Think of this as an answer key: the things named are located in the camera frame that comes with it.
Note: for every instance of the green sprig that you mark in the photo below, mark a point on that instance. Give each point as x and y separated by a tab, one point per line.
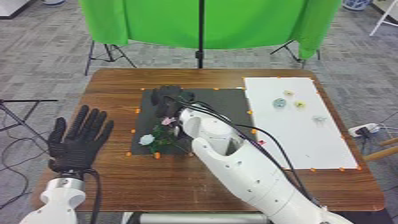
161	137

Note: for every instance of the pink flower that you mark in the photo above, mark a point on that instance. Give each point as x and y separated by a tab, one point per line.
169	120

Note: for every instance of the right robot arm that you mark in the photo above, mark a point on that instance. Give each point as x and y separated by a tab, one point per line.
259	180

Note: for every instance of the black metal stand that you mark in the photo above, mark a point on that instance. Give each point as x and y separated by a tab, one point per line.
28	100

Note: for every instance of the dark mat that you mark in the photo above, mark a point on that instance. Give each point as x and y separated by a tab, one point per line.
224	106

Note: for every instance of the black stand pole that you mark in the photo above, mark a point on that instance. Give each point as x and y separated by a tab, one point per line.
201	33

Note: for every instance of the yellow flower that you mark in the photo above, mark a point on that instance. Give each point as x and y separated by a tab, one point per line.
300	104

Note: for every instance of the pale blue flower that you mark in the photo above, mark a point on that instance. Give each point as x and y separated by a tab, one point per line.
320	119

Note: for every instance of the cream flower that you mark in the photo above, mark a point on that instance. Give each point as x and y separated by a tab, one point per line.
288	93

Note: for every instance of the white power strip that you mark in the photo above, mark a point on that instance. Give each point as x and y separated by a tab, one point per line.
362	129

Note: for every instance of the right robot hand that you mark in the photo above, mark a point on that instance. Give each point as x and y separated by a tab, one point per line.
169	101

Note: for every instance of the black tripod legs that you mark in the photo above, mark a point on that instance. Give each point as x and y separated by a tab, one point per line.
277	50
89	58

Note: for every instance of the wooden chair leg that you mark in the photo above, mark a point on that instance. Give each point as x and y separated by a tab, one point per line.
382	154

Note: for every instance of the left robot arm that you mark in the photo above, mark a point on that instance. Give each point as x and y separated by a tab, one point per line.
55	200

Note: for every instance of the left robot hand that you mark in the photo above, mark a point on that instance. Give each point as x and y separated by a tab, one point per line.
76	150

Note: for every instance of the white sheet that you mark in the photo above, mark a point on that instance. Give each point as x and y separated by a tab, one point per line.
295	140

